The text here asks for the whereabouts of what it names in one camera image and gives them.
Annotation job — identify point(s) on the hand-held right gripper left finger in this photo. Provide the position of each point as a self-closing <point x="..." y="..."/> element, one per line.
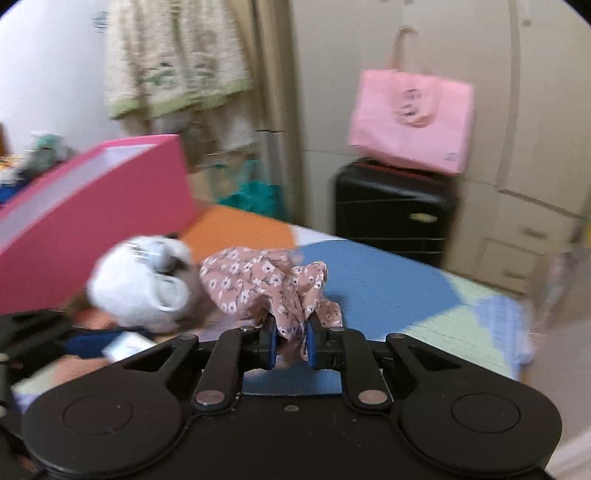
<point x="272" y="344"/>

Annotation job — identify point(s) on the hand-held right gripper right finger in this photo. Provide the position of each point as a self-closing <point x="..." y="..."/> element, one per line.
<point x="310" y="344"/>

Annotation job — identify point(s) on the pink floral cloth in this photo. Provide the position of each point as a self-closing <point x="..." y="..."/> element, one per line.
<point x="258" y="281"/>

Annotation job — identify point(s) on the blue white tissue packet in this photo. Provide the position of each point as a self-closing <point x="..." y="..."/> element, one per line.
<point x="124" y="344"/>

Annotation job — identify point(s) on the white plush toy brown tail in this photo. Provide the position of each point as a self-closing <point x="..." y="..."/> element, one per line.
<point x="124" y="286"/>

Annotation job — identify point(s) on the pink storage box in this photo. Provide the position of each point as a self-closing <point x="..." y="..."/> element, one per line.
<point x="92" y="217"/>

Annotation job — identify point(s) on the patchwork blanket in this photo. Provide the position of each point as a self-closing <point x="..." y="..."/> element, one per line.
<point x="392" y="286"/>

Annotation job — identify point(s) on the teal cloth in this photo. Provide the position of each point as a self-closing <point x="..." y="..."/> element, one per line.
<point x="251" y="196"/>

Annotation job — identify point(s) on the black suitcase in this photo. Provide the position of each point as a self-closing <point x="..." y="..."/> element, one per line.
<point x="392" y="212"/>

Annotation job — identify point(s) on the teal plush toy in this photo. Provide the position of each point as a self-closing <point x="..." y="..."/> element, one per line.
<point x="44" y="147"/>

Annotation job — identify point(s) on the pink tote bag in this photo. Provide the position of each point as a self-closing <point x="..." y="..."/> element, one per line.
<point x="406" y="120"/>

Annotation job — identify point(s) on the beige wardrobe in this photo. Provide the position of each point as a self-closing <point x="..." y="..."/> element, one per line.
<point x="521" y="138"/>

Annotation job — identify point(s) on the cream knit cardigan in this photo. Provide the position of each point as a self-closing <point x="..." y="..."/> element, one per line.
<point x="180" y="60"/>

